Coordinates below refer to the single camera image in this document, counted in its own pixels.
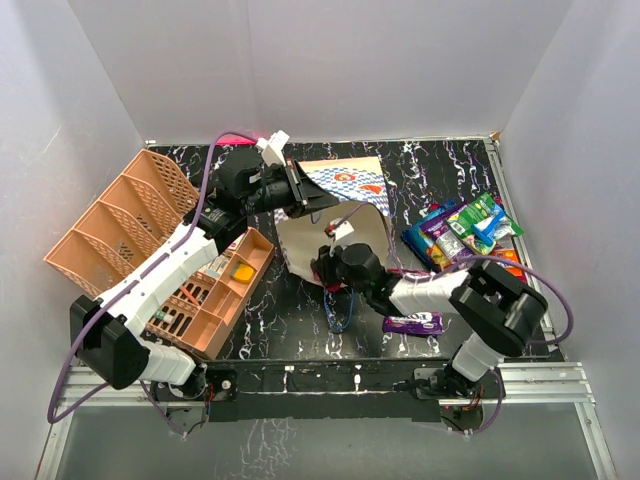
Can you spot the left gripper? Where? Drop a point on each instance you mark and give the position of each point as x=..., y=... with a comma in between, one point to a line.
x=314, y=197

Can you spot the blue checkered paper bag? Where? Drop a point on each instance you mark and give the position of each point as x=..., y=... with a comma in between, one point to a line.
x=361, y=216

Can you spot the red snack pack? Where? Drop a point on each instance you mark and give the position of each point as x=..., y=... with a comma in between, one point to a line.
x=328, y=280

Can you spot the blue Slendy candy bag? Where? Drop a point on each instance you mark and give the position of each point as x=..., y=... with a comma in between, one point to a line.
x=421, y=244

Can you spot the purple snack bag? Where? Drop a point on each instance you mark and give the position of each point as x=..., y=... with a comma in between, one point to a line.
x=439, y=231

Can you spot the blue snack bar wrapper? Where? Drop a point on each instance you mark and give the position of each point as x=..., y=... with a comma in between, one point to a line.
x=485, y=231

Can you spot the dark purple chocolate pack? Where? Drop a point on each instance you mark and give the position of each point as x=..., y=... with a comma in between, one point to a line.
x=420, y=324

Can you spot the green snack pack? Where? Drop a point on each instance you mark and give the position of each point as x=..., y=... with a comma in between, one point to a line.
x=474, y=212

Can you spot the orange snack bag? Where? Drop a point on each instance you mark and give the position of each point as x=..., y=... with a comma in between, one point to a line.
x=509, y=260

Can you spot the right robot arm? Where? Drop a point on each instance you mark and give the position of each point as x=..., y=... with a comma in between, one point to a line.
x=502, y=311

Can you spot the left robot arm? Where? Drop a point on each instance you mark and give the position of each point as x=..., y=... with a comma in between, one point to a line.
x=106, y=332

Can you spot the yellow sponge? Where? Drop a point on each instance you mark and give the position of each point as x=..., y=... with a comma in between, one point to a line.
x=242, y=273

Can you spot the orange pen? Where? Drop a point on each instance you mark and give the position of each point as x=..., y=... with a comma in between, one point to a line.
x=193, y=293

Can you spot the peach plastic desk organizer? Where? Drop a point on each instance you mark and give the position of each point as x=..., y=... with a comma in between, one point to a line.
x=130, y=221

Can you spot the glue stick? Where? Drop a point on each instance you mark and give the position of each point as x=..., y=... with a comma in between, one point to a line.
x=163, y=316

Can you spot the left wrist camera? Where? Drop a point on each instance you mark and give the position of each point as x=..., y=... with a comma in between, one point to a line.
x=271, y=150

